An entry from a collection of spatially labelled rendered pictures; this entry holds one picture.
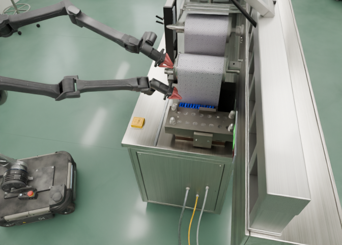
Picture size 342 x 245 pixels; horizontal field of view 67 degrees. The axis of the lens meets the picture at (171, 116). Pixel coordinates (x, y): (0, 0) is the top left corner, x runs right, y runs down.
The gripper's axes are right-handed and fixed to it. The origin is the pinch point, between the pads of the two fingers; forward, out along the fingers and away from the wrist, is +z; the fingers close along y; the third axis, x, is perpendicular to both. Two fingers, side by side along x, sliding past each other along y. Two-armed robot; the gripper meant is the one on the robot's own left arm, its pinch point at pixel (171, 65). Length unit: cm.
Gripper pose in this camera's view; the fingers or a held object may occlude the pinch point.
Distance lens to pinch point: 148.0
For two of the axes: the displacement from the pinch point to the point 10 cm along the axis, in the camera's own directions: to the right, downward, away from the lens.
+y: -1.4, 7.7, -6.2
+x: 5.7, -4.5, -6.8
